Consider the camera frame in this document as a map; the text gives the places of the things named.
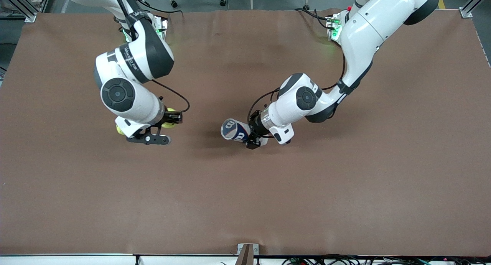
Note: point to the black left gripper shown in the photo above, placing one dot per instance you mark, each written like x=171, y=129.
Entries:
x=254, y=129

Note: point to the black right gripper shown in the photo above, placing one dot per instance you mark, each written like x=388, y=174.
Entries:
x=172, y=118

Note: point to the yellow tennis ball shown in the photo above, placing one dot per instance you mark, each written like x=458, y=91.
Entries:
x=119, y=130
x=168, y=125

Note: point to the clear tennis ball can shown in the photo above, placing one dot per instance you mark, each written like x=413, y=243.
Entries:
x=234, y=130

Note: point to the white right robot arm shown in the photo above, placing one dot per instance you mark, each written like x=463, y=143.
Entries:
x=130, y=100

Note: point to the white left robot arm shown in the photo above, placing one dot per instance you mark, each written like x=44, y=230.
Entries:
x=364, y=27

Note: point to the brown paper table cover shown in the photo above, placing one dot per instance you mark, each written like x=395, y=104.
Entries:
x=245, y=188

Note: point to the small metal bracket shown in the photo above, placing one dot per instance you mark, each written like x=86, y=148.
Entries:
x=256, y=249

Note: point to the brown wooden post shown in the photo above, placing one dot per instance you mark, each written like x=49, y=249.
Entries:
x=245, y=257

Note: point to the white table edge rail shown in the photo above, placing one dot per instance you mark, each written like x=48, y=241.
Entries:
x=76, y=260

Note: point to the aluminium frame post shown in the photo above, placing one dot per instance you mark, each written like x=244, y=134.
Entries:
x=466, y=12
x=28, y=16

